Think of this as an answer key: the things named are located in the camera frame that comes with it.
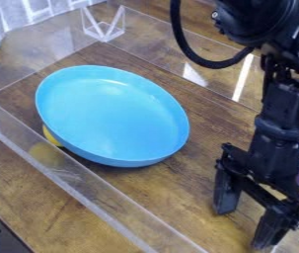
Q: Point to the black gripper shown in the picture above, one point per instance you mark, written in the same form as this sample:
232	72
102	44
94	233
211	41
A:
261	172

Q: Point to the blue plastic plate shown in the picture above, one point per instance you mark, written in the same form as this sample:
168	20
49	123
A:
110	116

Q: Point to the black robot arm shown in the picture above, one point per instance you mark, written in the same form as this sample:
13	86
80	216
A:
264	170

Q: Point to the yellow toy lemon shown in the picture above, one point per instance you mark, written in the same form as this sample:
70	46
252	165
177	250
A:
49	137

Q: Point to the white patterned curtain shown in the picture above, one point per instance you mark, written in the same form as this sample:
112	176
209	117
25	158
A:
20	13

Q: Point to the clear acrylic front wall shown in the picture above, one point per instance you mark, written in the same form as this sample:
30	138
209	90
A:
149	233

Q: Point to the clear acrylic wall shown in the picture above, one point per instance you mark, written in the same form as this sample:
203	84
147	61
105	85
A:
149	233
102	23

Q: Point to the clear acrylic back wall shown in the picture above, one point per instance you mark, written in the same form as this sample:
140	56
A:
102	23

